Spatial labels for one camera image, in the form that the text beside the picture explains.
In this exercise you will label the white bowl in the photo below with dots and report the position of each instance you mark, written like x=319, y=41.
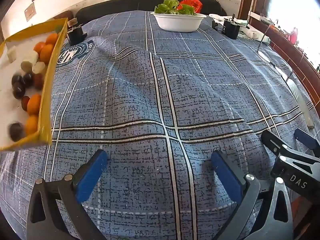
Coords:
x=178, y=23

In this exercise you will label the brown wooden ledge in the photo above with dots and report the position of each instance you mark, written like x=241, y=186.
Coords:
x=300, y=67

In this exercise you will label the blue plaid blanket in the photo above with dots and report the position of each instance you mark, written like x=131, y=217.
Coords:
x=150, y=92

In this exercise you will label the yellow cardboard tray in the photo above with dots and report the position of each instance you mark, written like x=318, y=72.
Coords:
x=48, y=85

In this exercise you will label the pink bottle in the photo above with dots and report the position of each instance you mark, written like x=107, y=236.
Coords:
x=293, y=33

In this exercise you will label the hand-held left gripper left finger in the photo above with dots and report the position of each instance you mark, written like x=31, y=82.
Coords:
x=91, y=177

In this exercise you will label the mandarin orange with leaf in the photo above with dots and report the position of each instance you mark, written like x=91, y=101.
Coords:
x=31, y=125

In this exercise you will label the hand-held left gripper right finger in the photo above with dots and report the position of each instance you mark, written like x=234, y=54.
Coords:
x=226, y=175

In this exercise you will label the black sofa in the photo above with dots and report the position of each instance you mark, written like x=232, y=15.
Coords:
x=112, y=6

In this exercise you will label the cream white cut chunk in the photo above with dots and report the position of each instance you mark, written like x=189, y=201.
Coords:
x=31, y=56
x=11, y=55
x=38, y=67

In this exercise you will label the black bottle with cork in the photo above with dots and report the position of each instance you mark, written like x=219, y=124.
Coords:
x=75, y=33

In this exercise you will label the green lettuce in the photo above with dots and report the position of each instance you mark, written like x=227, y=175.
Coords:
x=167, y=5

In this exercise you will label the black squat bottle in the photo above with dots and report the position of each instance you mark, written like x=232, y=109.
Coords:
x=231, y=28

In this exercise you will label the small wall plaque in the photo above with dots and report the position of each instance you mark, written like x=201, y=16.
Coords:
x=30, y=11

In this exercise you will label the red plastic bag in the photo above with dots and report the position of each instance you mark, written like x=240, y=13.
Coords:
x=192, y=3

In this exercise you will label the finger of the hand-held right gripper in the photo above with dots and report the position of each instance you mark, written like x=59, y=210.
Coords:
x=268, y=137
x=306, y=140

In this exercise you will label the white crumpled cloth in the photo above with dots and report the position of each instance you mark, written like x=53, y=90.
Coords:
x=252, y=32

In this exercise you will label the brown armchair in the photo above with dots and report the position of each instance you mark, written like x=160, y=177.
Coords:
x=63, y=14

